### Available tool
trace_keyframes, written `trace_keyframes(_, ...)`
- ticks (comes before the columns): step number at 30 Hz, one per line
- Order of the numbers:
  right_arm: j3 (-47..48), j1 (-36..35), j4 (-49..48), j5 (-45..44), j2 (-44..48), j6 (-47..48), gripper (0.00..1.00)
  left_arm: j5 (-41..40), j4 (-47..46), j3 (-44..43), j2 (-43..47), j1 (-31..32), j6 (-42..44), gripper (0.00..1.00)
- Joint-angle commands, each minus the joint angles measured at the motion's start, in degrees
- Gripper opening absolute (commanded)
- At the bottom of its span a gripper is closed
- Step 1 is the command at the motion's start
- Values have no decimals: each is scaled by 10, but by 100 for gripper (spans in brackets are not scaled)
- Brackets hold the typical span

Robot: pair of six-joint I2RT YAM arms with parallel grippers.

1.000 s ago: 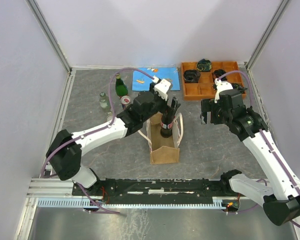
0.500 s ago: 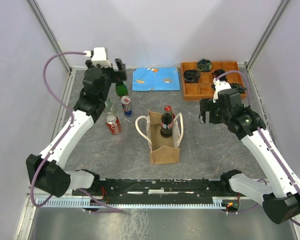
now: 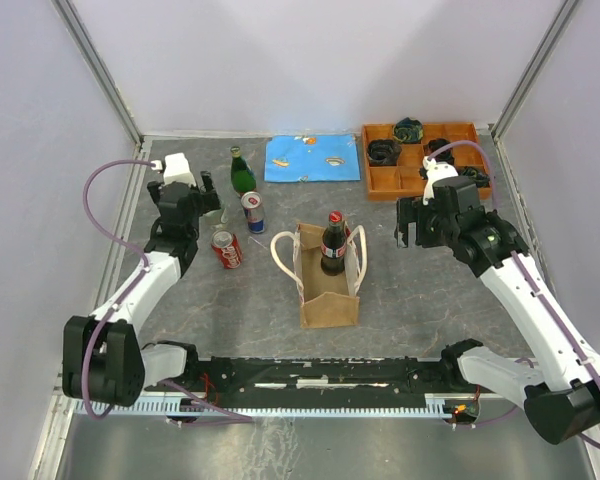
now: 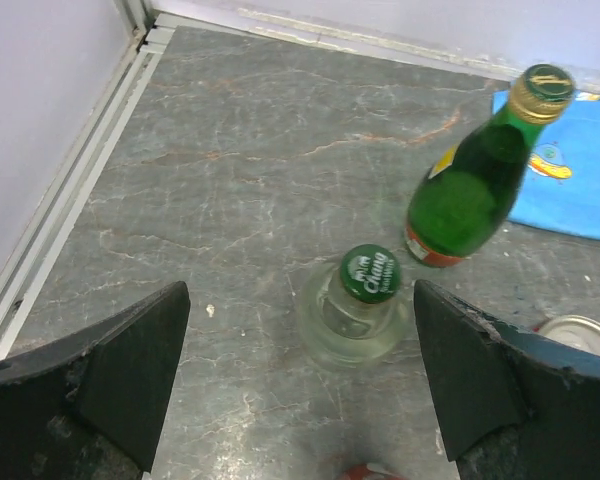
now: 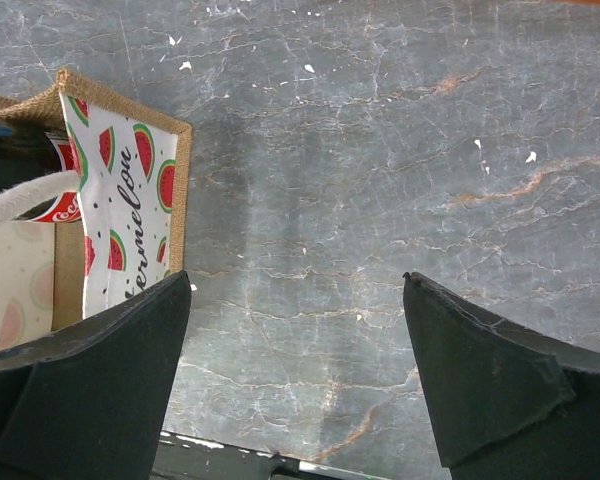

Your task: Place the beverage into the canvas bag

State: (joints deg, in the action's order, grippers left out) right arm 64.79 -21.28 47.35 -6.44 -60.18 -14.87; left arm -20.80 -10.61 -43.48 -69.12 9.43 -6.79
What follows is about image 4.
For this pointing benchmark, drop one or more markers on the blue printed cloth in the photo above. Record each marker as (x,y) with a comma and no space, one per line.
(561,187)

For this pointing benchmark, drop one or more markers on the left aluminium frame post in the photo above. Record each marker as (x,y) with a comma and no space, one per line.
(60,61)

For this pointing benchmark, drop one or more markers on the green glass bottle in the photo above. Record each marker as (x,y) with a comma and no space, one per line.
(466,196)

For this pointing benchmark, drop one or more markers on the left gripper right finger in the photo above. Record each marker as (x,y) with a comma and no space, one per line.
(510,403)

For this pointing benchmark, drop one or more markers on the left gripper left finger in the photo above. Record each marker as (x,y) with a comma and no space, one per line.
(92,405)

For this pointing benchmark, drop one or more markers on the clear glass soda bottle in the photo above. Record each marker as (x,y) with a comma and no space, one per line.
(351,312)

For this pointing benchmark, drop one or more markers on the red cola can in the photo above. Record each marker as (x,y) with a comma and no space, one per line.
(368,471)

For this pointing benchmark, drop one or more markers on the blue silver energy drink can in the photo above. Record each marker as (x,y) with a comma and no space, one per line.
(575,331)

